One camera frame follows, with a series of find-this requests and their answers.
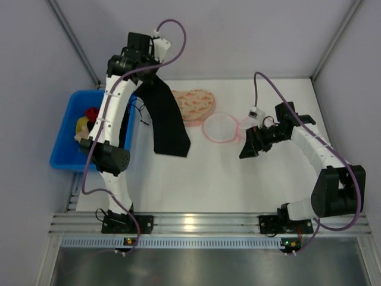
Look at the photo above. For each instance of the black garment with straps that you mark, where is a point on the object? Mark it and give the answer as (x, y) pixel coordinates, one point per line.
(133, 111)

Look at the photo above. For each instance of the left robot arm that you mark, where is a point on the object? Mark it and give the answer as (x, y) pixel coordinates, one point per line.
(102, 145)

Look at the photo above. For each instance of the aluminium mounting rail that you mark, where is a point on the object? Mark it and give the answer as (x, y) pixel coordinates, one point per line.
(171, 224)

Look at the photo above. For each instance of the black bra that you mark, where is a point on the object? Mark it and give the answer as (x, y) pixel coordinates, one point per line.
(170, 135)

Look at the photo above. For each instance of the white mesh laundry bag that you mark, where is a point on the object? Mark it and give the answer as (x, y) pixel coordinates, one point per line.
(224, 128)

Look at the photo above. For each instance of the perforated cable tray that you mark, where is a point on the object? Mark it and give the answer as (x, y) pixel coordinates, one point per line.
(182, 242)

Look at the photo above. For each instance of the red garment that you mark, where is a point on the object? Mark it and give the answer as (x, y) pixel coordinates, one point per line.
(92, 114)

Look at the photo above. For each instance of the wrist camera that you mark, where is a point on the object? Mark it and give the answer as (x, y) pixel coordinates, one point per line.
(161, 46)
(257, 115)

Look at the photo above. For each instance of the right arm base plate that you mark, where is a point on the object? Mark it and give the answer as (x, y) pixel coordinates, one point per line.
(272, 225)

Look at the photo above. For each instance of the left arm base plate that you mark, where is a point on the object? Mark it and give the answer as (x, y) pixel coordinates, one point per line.
(114, 223)

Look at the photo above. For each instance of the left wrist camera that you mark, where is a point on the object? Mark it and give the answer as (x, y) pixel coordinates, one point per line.
(161, 46)

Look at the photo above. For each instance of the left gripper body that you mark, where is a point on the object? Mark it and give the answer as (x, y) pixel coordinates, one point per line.
(146, 77)

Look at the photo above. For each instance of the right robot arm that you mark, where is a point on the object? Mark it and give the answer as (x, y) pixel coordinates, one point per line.
(340, 186)

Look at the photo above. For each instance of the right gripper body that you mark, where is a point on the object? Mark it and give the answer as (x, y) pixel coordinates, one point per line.
(257, 139)

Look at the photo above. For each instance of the beige garment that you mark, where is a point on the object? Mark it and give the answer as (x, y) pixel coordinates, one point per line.
(78, 137)

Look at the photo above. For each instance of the yellow garment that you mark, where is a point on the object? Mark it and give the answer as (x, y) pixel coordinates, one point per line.
(81, 125)

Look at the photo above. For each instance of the tulip print laundry bag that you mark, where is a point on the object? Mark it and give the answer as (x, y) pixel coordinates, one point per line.
(195, 105)

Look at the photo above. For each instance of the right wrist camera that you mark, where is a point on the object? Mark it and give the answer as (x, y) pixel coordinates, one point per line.
(257, 115)

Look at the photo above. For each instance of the blue plastic bin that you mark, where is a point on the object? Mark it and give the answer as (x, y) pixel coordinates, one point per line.
(66, 154)

